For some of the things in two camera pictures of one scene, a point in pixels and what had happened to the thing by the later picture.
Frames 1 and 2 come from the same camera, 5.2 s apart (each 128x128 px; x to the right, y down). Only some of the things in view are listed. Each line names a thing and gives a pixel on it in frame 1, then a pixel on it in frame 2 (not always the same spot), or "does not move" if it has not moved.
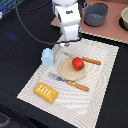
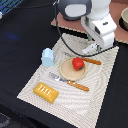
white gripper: [69, 18] → [101, 30]
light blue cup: [47, 57] does not move
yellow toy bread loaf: [46, 92] does not move
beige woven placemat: [74, 88] does not move
